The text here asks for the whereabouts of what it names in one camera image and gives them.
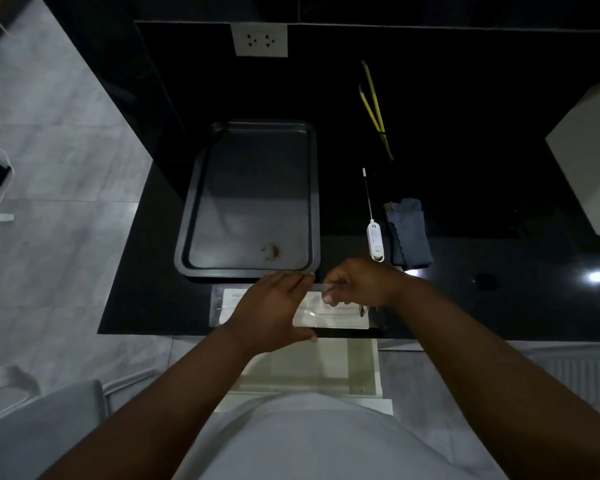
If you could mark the white chair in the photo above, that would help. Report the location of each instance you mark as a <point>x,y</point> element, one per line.
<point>35,429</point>

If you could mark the white open drawer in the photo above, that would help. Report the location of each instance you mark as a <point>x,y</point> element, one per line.
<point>330,364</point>

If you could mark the clear plastic bag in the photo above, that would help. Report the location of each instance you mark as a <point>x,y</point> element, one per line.
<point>215,307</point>

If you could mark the white probe thermometer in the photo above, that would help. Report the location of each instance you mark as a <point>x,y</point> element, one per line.
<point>375,239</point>

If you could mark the person's white shirt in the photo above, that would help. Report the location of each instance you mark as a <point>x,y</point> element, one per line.
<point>305,439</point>

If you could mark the white flat packet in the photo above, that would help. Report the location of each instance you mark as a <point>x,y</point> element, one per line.
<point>330,318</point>

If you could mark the white box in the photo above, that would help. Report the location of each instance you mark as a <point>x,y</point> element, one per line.
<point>590,154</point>

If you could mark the person's left forearm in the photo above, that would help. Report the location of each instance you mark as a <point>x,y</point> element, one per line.
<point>150,414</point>

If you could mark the dark metal baking tray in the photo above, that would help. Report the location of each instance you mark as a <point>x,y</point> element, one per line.
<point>252,199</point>

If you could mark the person's left thumb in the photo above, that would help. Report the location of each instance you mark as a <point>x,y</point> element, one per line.
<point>304,335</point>

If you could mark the white floor vent grille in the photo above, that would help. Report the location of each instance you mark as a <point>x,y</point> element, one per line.
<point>585,379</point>

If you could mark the person's right hand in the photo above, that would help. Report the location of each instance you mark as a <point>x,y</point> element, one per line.
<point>367,284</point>

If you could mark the grey folded cloth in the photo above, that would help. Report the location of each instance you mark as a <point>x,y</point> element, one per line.
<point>410,234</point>

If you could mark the person's right forearm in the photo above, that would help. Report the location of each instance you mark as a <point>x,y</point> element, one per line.
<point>500,394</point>

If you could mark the white wall socket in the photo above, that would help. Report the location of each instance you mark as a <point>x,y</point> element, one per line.
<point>259,39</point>

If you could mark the person's right fingers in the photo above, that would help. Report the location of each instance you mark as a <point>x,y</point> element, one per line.
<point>335,288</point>

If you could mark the person's left hand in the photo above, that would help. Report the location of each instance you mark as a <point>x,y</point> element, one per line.
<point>265,314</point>

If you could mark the yellow kitchen tongs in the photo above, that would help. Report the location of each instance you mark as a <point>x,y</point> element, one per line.
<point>375,107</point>

